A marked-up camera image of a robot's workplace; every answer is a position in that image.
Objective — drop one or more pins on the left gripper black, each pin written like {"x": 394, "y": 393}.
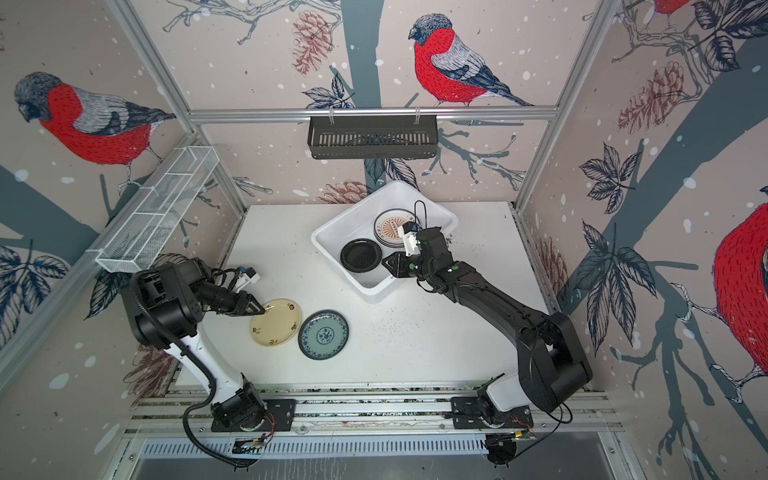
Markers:
{"x": 241, "y": 309}

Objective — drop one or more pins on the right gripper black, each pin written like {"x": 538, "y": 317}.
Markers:
{"x": 400, "y": 269}

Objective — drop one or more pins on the black plate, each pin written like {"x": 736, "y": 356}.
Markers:
{"x": 361, "y": 255}

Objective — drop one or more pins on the yellow plate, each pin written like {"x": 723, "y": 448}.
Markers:
{"x": 280, "y": 322}

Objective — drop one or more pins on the orange sunburst plate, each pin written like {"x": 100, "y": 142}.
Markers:
{"x": 386, "y": 226}

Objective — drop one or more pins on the white plastic bin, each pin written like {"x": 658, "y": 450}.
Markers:
{"x": 358, "y": 221}

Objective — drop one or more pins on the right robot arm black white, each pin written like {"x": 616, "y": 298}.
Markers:
{"x": 552, "y": 365}

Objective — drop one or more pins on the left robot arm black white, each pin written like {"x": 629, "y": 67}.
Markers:
{"x": 165, "y": 307}

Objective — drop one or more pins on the teal patterned plate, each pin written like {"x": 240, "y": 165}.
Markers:
{"x": 323, "y": 335}

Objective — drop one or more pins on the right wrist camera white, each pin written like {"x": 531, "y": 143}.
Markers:
{"x": 408, "y": 232}

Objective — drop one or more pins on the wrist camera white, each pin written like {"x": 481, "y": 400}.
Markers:
{"x": 408, "y": 232}
{"x": 244, "y": 277}

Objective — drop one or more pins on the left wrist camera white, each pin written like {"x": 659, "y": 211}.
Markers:
{"x": 244, "y": 277}

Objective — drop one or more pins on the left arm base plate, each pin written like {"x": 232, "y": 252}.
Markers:
{"x": 275, "y": 415}

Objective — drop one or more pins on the white wire mesh basket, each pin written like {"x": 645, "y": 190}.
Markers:
{"x": 140, "y": 239}

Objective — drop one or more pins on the black hanging wall basket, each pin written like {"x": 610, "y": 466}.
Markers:
{"x": 373, "y": 137}

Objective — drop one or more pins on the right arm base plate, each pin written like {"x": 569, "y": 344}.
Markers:
{"x": 474, "y": 413}

